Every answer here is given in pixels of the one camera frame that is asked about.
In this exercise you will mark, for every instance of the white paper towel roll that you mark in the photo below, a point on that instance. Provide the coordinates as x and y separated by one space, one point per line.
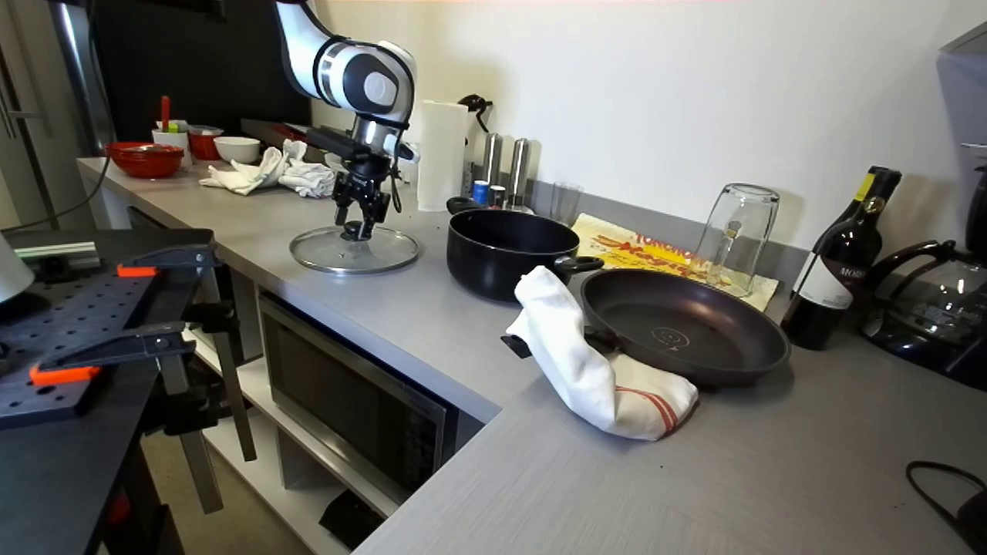
441 155

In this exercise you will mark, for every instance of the clear drinking glass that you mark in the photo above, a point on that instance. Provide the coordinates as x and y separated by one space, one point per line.
743 232

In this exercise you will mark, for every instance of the yellow cutting board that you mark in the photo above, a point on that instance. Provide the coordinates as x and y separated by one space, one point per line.
638 251

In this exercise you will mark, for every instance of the white shelf unit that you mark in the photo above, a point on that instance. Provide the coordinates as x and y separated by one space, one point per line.
311 481

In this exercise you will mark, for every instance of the black perforated work table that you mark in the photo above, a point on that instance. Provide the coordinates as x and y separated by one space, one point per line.
71 434

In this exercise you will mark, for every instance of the red cup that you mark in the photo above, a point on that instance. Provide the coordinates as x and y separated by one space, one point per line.
204 143

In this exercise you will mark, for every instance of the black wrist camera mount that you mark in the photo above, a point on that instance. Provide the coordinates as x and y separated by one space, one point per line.
342 139

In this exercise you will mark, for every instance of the glass lid with black knob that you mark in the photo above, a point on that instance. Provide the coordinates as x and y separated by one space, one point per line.
318 251

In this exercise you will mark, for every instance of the white cup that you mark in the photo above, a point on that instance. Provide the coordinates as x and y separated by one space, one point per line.
171 139

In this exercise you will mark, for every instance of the black microwave oven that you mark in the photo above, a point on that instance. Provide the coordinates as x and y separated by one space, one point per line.
342 401

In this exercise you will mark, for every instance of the red utensil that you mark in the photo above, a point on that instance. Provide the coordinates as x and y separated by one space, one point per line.
165 111

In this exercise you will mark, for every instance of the dark flat tray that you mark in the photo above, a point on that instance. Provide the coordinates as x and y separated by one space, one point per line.
278 130

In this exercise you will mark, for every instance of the silver shaker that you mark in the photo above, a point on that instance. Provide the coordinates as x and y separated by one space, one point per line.
522 165
495 159

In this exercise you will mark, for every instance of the black frying pan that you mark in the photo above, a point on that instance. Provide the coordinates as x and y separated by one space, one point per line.
680 329

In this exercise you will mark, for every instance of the black cooking pot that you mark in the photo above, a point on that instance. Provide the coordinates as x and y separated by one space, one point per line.
495 262

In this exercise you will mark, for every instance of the dark wine bottle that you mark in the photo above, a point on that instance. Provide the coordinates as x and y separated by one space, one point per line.
835 278

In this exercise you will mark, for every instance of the white bowl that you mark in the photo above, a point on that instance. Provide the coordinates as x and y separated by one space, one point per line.
236 149

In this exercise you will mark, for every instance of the white towel with red stripes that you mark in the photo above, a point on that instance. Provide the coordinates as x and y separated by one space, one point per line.
587 380

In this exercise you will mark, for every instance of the red bowl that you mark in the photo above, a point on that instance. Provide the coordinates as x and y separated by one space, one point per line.
143 159

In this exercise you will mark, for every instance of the white rounded object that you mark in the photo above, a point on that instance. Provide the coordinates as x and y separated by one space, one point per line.
11 273

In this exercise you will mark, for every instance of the black cabinet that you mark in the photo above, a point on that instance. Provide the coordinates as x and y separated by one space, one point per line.
195 62

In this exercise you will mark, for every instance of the crumpled white cloth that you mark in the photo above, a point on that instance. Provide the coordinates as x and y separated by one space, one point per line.
266 175

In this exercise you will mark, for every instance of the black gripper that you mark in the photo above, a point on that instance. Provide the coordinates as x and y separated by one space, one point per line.
366 182

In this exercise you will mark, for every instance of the blue capped small container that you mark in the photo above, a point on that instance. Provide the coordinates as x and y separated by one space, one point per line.
479 191

